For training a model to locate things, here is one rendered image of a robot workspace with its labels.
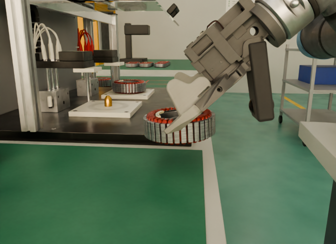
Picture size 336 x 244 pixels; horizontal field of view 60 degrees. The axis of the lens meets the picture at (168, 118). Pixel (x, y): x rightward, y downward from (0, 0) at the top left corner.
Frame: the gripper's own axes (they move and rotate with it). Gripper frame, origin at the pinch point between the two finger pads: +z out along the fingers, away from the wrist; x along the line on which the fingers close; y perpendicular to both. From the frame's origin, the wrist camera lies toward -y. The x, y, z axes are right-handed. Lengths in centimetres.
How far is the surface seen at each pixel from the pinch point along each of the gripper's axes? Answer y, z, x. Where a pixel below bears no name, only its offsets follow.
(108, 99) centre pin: 11.7, 15.1, -26.9
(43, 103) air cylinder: 21.9, 27.5, -23.9
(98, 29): 121, 82, -377
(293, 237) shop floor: -96, 16, -89
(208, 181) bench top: -8.7, 0.5, 6.1
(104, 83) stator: 23, 32, -83
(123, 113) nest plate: 6.5, 12.3, -20.4
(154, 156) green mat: -2.5, 7.0, -2.1
